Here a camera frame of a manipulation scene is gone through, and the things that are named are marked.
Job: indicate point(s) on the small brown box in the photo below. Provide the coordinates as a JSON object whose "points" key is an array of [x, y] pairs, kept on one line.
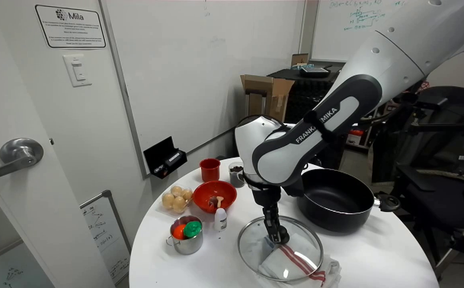
{"points": [[300, 58]]}

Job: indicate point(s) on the black marker holder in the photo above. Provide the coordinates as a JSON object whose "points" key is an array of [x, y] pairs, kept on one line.
{"points": [[162, 154]]}

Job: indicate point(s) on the red cup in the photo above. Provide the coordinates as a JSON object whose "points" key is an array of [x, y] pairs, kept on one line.
{"points": [[210, 170]]}

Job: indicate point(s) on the small framed whiteboard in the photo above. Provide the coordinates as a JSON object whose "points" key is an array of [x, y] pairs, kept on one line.
{"points": [[105, 234]]}

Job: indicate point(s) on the black cooking pot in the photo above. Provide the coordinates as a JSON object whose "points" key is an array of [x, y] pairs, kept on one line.
{"points": [[334, 202]]}

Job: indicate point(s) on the green ball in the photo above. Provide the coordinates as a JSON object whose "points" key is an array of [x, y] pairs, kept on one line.
{"points": [[193, 229]]}

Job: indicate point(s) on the grey door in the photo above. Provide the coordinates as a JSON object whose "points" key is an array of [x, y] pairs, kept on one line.
{"points": [[30, 213]]}

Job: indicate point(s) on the beige ball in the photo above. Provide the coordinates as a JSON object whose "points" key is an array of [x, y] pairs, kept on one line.
{"points": [[180, 204], [177, 191], [167, 201], [188, 196]]}

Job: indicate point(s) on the dark flat device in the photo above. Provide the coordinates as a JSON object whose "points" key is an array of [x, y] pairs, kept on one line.
{"points": [[314, 69]]}

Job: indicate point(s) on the orange ball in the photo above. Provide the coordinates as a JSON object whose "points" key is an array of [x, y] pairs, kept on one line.
{"points": [[178, 231]]}

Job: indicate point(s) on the small white bottle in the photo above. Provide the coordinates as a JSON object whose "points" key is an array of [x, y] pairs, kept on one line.
{"points": [[220, 218]]}

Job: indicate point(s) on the black office chair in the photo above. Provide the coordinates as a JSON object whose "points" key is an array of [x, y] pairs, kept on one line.
{"points": [[434, 197]]}

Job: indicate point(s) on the black cabinet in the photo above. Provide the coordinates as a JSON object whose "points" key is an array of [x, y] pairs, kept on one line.
{"points": [[306, 93]]}

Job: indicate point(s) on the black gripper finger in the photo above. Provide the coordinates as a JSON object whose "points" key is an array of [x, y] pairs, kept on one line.
{"points": [[270, 225], [282, 234]]}

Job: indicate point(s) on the small metal cup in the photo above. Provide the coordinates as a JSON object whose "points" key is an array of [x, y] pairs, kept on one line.
{"points": [[188, 245]]}

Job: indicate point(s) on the transparent glass lid black knob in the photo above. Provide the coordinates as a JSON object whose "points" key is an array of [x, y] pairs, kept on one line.
{"points": [[254, 250]]}

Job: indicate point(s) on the open cardboard box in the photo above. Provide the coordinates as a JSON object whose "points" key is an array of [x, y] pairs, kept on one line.
{"points": [[270, 97]]}

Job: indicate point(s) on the white towel with red stripes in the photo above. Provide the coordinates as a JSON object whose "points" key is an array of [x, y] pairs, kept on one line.
{"points": [[302, 266]]}

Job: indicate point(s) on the white light switch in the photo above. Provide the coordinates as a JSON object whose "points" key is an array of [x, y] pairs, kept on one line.
{"points": [[78, 71]]}

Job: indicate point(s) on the white wall sign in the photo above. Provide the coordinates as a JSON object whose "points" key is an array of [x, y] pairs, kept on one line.
{"points": [[71, 26]]}

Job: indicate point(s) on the red plastic bowl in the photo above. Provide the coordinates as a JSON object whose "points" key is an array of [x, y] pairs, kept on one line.
{"points": [[215, 194]]}

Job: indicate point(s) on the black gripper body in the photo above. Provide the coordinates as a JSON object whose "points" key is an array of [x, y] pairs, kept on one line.
{"points": [[266, 196]]}

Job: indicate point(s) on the grey cup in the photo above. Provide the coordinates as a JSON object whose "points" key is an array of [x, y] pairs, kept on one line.
{"points": [[236, 177]]}

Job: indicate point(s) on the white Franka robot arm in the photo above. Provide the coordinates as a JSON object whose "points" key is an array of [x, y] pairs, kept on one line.
{"points": [[350, 101]]}

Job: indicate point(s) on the large whiteboard with writing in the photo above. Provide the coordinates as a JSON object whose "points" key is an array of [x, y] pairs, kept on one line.
{"points": [[338, 26]]}

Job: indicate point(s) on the red and white box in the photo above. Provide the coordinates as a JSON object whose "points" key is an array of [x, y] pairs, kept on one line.
{"points": [[356, 137]]}

